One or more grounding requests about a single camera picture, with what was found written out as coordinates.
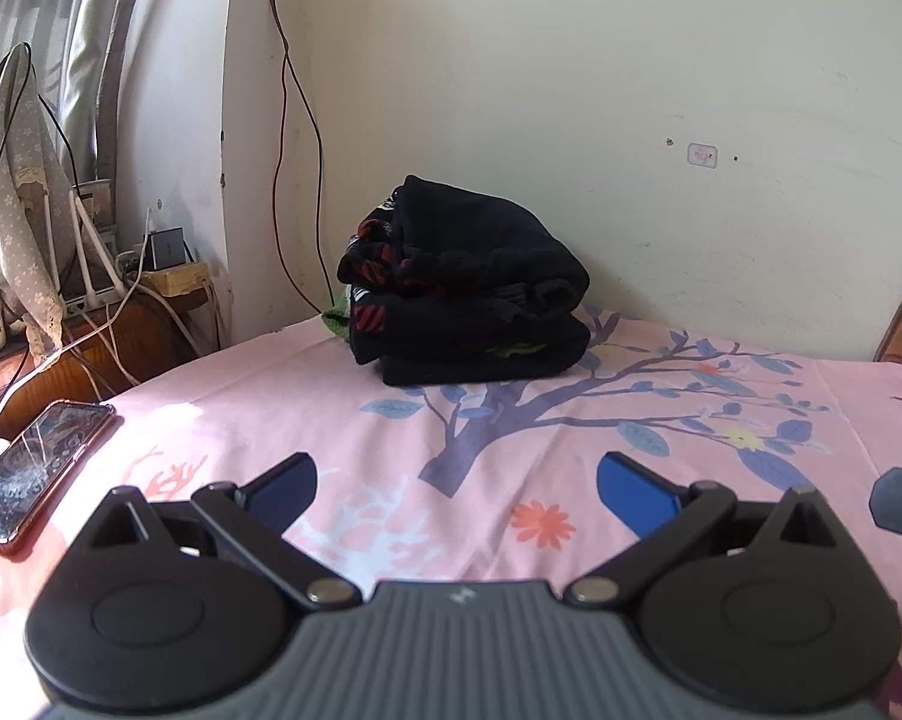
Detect wooden desk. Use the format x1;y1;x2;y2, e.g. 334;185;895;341
0;289;233;425

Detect black charger box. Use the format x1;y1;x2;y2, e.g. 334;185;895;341
145;227;196;271

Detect red wall cable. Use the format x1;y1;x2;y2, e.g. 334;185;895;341
269;0;326;316

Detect grey dotted lace cloth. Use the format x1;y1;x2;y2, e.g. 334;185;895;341
0;41;79;362

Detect thin black cable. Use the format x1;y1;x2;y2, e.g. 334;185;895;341
0;45;85;293

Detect green garment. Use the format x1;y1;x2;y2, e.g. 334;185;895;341
322;306;358;344

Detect smartphone with cracked screen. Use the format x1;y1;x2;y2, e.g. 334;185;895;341
0;400;116;545

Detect pink printed bed sheet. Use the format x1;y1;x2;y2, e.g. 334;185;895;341
0;304;902;720

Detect white cable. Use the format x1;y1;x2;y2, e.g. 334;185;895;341
149;281;223;361
0;274;148;466

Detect black wall cable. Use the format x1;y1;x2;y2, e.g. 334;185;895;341
273;0;324;312

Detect black reindeer pattern sweater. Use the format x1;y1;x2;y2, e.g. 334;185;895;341
337;175;591;350

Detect folded black clothes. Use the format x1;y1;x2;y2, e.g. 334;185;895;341
350;319;591;388

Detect grey striped curtain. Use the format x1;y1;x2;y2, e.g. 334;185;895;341
0;0;163;188

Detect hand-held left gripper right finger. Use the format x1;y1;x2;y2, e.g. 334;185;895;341
563;452;861;605

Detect pale wooden box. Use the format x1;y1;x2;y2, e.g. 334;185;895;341
140;259;212;298

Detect white router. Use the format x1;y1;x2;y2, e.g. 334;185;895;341
42;187;136;310

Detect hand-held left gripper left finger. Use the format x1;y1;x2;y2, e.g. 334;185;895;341
76;454;362;608

